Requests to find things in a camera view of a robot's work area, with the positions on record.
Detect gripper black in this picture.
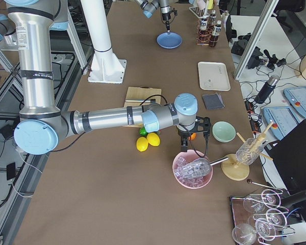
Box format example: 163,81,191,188
177,116,210,152
161,7,177,34

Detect blue plate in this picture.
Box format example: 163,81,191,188
157,33,182,49

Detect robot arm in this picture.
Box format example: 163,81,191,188
135,0,177,35
7,1,211,155

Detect yellow lemon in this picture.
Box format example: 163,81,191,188
136,137,148,152
146,132,161,146

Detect pink bowl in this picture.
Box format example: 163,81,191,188
172,150,213,189

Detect metal ice scoop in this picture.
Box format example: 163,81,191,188
186,157,228,179

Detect dark sauce bottle middle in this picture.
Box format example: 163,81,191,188
197,15,209,44

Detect dark sauce bottle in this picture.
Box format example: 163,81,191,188
197,15,209,44
209,20,222,47
209,10,216,26

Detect mint green bowl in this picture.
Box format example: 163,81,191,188
212,121,236,143

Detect pink cup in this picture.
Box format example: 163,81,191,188
196,0,206,10

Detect green lime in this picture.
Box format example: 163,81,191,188
139,127,148,137

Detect dark sauce bottle back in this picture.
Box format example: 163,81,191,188
209,10,216,26

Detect grey folded cloth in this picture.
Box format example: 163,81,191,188
202,93,225,110

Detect dark sauce bottle front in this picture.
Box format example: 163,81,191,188
209,20,222,47

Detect round wooden stand base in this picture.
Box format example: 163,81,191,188
221,121,273,181

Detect wooden cutting board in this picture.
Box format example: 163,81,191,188
123,86,163,128

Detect beige plastic tray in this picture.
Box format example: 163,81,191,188
198,61,231,91

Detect clear glass mug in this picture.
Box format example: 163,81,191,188
236,138,264,165

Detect black thermos bottle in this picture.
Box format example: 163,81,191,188
254,75,280,104

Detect blue teach pendant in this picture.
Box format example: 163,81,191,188
263,106,300,140
283,86,306,119

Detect black framed tray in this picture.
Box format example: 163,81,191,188
229,194,287,244

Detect black monitor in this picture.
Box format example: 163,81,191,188
266,119,306,192

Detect wine glass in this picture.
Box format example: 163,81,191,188
232,223,257,245

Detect white wire cup rack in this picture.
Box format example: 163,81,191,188
188,0,215,18

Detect copper wire bottle rack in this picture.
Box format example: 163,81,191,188
196,14,222,47

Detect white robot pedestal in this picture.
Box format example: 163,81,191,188
81,0,126,84

